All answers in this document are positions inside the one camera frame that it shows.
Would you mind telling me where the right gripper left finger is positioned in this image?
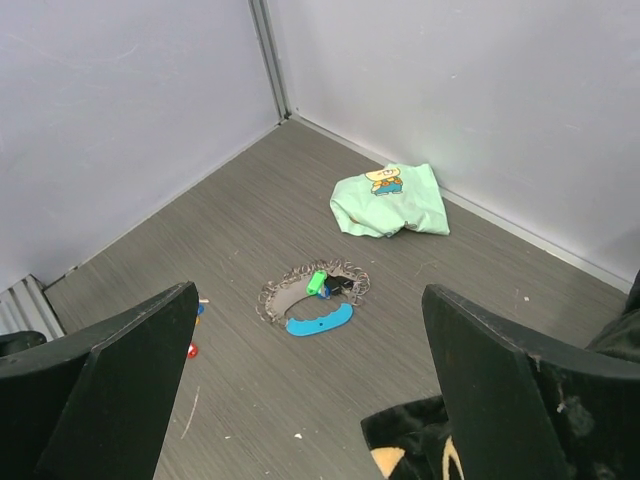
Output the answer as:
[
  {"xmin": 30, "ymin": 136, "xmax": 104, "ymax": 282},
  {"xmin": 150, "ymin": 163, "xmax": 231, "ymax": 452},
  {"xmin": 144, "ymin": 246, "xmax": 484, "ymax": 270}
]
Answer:
[{"xmin": 1, "ymin": 282, "xmax": 198, "ymax": 479}]

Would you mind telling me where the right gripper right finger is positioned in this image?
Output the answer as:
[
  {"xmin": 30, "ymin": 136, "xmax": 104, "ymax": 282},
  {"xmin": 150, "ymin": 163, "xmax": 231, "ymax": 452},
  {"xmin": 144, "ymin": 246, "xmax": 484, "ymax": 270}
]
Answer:
[{"xmin": 422, "ymin": 285, "xmax": 639, "ymax": 479}]

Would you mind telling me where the key with blue tag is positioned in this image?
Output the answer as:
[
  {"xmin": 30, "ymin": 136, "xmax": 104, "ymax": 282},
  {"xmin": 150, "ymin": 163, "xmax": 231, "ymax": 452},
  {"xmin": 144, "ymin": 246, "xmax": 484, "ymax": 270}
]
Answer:
[{"xmin": 195, "ymin": 299, "xmax": 209, "ymax": 325}]

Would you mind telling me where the blue handled key ring organizer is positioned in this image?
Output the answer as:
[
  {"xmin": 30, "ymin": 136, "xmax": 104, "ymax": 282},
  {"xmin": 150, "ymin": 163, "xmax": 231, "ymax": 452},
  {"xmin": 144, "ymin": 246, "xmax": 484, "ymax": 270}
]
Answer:
[{"xmin": 255, "ymin": 258, "xmax": 371, "ymax": 338}]

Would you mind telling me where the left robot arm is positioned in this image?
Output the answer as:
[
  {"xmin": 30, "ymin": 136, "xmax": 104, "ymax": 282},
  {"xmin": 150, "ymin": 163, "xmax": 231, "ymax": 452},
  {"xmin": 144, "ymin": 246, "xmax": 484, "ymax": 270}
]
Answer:
[{"xmin": 0, "ymin": 330, "xmax": 47, "ymax": 357}]

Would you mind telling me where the red key tag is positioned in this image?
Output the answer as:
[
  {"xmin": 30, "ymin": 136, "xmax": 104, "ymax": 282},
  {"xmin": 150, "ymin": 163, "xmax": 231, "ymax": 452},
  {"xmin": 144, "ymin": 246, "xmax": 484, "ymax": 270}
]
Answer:
[{"xmin": 187, "ymin": 343, "xmax": 199, "ymax": 359}]

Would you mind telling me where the black floral blanket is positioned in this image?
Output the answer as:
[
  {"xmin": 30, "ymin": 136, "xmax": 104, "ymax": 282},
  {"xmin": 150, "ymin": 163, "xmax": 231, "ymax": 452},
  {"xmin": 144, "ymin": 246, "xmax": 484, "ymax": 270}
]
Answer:
[{"xmin": 361, "ymin": 284, "xmax": 639, "ymax": 479}]

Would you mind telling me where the mint green cloth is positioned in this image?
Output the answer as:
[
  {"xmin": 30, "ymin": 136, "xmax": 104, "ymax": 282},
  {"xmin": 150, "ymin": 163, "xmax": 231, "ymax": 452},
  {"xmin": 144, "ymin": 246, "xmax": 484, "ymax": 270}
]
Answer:
[{"xmin": 329, "ymin": 164, "xmax": 450, "ymax": 238}]

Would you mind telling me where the aluminium corner post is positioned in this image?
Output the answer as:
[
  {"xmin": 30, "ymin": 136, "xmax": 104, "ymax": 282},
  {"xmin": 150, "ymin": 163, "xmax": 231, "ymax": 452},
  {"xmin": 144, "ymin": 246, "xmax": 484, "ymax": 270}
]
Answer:
[{"xmin": 249, "ymin": 0, "xmax": 292, "ymax": 123}]

